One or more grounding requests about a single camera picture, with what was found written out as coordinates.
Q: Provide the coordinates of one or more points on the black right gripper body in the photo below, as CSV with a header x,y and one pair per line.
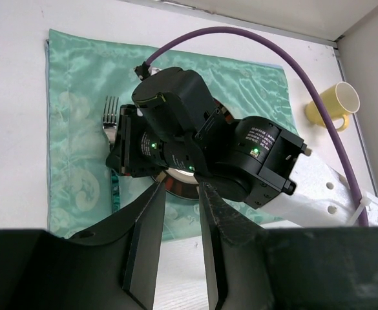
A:
x,y
173,121

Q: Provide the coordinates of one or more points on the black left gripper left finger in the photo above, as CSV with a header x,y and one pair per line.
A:
x,y
110,265

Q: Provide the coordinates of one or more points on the fork with green handle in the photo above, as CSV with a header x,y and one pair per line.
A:
x,y
109,126

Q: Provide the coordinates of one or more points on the dark rimmed dinner plate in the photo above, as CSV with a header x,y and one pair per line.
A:
x,y
182,184

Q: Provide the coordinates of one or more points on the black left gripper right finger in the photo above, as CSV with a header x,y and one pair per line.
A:
x,y
249,267

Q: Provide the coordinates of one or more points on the green patterned cloth placemat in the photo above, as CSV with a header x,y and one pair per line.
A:
x,y
83,73

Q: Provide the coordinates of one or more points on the yellow mug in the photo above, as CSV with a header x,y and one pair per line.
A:
x,y
340,100

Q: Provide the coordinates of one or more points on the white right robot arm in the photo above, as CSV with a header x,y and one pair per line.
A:
x,y
267,167

